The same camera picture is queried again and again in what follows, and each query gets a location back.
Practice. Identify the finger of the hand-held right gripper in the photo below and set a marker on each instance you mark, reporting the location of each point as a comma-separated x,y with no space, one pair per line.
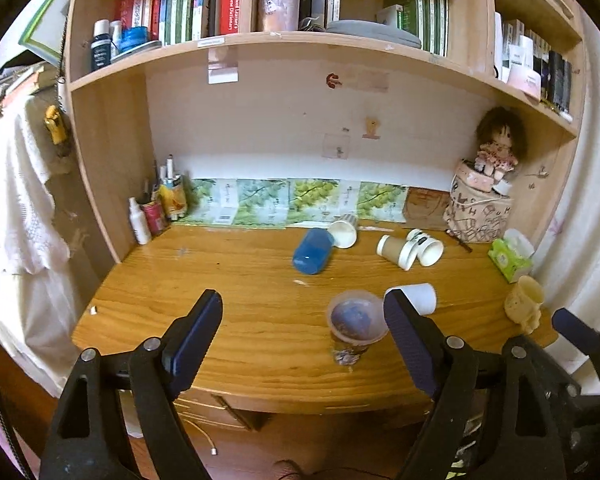
582,335

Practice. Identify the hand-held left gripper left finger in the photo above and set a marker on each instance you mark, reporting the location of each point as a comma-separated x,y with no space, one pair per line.
196,342

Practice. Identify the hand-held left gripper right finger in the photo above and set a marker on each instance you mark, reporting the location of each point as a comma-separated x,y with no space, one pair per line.
410,345

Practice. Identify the plain white paper cup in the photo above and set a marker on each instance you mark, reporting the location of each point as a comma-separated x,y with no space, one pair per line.
422,297

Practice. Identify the clear plastic cup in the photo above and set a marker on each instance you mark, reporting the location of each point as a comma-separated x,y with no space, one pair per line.
356,321

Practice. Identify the brown paper cup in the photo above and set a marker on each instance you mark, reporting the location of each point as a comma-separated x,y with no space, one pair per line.
394,251

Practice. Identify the white cup with dark label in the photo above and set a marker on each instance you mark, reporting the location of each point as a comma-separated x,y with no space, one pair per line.
426,249

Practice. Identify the white paper cup near blue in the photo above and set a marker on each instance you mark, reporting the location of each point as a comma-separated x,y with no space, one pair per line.
343,232

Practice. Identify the cream ceramic mug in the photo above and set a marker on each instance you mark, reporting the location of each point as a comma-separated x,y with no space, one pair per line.
525,302

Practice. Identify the wooden desk drawer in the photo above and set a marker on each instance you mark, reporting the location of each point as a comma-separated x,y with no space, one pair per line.
210,410

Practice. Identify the green tissue box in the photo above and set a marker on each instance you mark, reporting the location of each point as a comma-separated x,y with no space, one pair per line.
507,257

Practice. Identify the dark pen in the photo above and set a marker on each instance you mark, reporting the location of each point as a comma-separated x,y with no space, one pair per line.
459,241

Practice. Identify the white spray bottle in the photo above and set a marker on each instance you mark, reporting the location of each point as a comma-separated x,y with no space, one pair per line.
140,225

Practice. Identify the red can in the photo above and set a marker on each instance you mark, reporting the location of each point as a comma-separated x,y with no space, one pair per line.
155,217

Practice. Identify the white curtain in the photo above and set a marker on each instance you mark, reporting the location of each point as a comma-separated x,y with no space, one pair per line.
587,200

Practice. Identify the brown cardboard sheet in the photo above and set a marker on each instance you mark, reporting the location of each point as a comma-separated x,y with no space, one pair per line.
425,207

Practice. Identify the yellow pen holder with pens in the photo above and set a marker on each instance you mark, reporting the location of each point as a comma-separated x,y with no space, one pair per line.
175,197

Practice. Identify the printed fabric sack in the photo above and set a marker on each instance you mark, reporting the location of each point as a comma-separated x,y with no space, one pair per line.
475,210

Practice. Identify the leaf-printed paper strip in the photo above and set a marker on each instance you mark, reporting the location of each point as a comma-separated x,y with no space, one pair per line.
300,200

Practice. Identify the rag doll with brown hair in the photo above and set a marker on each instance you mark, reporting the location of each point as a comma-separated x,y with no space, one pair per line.
497,147

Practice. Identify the white lace cloth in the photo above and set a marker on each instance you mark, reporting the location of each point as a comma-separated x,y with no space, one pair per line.
15,220

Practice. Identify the wooden bookshelf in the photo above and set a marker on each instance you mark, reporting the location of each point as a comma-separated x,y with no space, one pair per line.
115,125

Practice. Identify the yellow hanging toy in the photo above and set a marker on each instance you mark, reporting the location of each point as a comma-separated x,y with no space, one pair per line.
56,125

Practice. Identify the row of cosmetic boxes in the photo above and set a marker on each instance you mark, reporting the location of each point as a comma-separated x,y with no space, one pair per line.
555,70

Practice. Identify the dark ink bottle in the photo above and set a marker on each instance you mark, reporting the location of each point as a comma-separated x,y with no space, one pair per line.
100,50

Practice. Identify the blue round container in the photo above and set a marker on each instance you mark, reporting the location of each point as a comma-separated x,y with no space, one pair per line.
134,39

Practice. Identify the stack of worn books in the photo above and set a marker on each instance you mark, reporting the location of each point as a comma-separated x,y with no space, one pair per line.
15,90

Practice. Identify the grey pouch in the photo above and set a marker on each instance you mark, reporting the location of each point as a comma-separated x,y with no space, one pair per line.
375,34

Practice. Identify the small white bottle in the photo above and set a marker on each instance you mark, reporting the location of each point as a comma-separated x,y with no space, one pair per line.
115,37

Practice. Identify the small white box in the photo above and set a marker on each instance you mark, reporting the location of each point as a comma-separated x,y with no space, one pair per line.
391,16

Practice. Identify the row of red and green books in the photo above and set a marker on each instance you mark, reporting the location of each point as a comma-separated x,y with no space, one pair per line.
190,5

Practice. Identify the green framed picture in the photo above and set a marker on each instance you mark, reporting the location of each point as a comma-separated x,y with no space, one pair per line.
47,20

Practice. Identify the brown wall sticker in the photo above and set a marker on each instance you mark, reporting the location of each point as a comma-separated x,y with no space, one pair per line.
372,127

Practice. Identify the red wall sticker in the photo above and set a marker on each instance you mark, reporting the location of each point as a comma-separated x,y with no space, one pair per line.
333,79

